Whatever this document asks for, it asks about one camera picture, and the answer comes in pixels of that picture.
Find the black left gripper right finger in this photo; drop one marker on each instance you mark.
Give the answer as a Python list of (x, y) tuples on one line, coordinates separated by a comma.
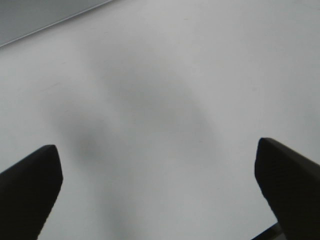
[(290, 183)]

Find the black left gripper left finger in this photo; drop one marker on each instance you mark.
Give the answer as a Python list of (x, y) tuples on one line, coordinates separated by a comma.
[(28, 192)]

